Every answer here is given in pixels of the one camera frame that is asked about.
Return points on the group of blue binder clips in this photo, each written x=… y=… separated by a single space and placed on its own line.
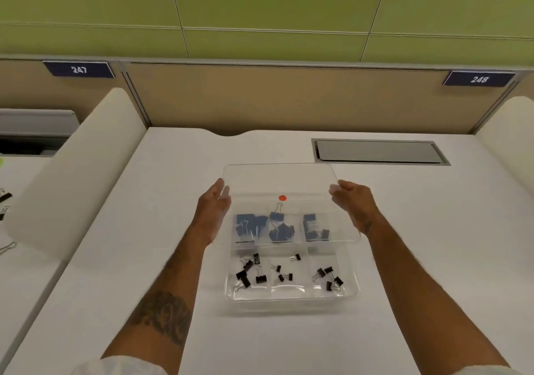
x=278 y=230

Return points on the person's left thumb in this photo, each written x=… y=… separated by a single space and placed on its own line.
x=217 y=187

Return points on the grey box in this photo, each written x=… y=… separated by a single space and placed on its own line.
x=35 y=130

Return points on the dark blue number sign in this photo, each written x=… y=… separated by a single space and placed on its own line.
x=479 y=79
x=78 y=69

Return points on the beige partition panel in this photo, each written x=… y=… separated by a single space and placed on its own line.
x=292 y=99
x=25 y=91

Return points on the clear plastic compartment tray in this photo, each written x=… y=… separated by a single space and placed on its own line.
x=292 y=293

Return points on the person's right hand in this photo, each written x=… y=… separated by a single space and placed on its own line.
x=358 y=205

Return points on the person's right forearm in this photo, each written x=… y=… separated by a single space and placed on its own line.
x=417 y=287

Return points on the clear plastic lid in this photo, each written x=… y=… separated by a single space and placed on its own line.
x=288 y=180

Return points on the white left sleeve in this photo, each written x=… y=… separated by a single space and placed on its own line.
x=121 y=366

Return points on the black binder clip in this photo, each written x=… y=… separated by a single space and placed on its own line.
x=5 y=197
x=3 y=213

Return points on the person's left hand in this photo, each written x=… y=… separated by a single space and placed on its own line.
x=210 y=214

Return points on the person's left forearm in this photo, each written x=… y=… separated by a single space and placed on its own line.
x=175 y=295

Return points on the person's right thumb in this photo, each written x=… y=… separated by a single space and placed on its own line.
x=346 y=186

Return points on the white rounded desk divider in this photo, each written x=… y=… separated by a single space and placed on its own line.
x=511 y=137
x=79 y=170

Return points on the group of black binder clips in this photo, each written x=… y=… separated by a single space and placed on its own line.
x=260 y=279

